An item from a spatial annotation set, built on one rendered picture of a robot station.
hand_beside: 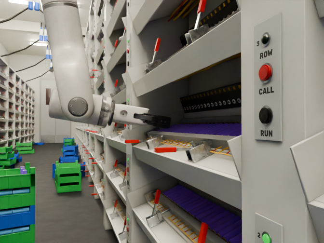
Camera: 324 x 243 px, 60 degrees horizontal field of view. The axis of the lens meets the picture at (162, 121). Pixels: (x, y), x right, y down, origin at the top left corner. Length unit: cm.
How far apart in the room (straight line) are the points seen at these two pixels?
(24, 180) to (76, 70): 74
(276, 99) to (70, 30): 60
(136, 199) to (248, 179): 64
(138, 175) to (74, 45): 44
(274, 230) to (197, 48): 29
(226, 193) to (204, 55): 21
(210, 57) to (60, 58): 41
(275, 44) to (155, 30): 71
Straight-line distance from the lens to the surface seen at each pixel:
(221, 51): 42
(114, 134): 142
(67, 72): 70
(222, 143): 47
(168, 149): 46
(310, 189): 27
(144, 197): 94
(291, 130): 28
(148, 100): 93
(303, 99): 27
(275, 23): 31
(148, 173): 93
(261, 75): 30
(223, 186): 39
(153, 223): 77
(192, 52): 49
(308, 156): 27
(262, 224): 32
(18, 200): 135
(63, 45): 77
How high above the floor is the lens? 58
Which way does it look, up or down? 1 degrees up
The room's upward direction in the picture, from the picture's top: straight up
